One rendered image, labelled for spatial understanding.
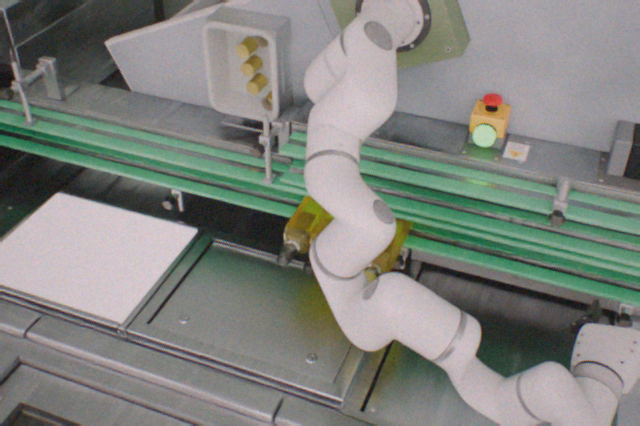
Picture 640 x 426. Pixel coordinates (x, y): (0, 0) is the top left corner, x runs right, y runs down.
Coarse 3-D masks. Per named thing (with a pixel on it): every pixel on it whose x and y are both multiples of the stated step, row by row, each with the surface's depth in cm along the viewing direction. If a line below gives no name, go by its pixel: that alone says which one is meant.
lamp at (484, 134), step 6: (480, 126) 150; (486, 126) 149; (492, 126) 150; (474, 132) 150; (480, 132) 149; (486, 132) 149; (492, 132) 149; (474, 138) 150; (480, 138) 149; (486, 138) 149; (492, 138) 149; (480, 144) 150; (486, 144) 150
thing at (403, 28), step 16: (368, 0) 142; (384, 0) 140; (400, 0) 141; (416, 0) 141; (368, 16) 134; (384, 16) 135; (400, 16) 138; (416, 16) 143; (400, 32) 137; (416, 32) 144
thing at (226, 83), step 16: (208, 32) 163; (224, 32) 169; (240, 32) 159; (256, 32) 157; (208, 48) 164; (224, 48) 170; (272, 48) 158; (208, 64) 167; (224, 64) 172; (240, 64) 172; (272, 64) 160; (208, 80) 169; (224, 80) 174; (240, 80) 175; (272, 80) 162; (224, 96) 175; (240, 96) 176; (256, 96) 175; (272, 96) 165; (224, 112) 173; (240, 112) 171; (256, 112) 171; (272, 112) 170
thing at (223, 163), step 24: (0, 120) 185; (24, 120) 184; (48, 120) 185; (72, 120) 184; (96, 144) 177; (120, 144) 175; (144, 144) 176; (168, 144) 176; (192, 144) 175; (216, 168) 167; (240, 168) 167; (264, 168) 168; (288, 168) 167; (408, 216) 153; (504, 240) 147; (600, 264) 142; (624, 264) 141
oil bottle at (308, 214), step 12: (300, 204) 159; (312, 204) 158; (300, 216) 155; (312, 216) 155; (288, 228) 152; (300, 228) 152; (312, 228) 153; (288, 240) 152; (300, 240) 151; (300, 252) 153
